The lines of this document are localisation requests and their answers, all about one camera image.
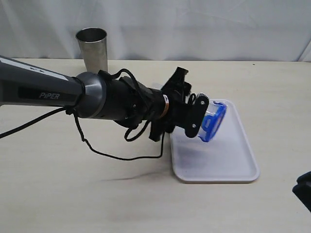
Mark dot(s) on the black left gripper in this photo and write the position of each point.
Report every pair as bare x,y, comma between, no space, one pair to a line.
184,113

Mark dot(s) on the blue plastic lid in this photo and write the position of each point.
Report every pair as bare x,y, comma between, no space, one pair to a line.
213,121

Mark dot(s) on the stainless steel tumbler cup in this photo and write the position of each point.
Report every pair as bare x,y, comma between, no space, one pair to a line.
93,47

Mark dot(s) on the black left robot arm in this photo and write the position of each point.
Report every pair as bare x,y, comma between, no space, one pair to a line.
118,97

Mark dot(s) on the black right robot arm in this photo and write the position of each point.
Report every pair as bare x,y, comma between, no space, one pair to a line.
303,189

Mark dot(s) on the white rectangular plastic tray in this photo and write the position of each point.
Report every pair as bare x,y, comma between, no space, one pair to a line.
226,158

